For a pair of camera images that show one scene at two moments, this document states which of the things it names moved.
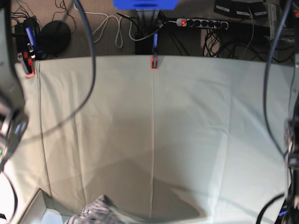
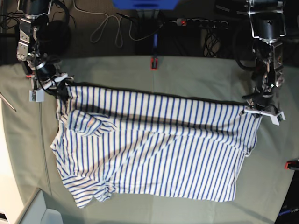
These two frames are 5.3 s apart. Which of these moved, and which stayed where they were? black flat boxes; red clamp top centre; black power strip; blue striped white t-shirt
Moved: blue striped white t-shirt
Stayed: black power strip; black flat boxes; red clamp top centre
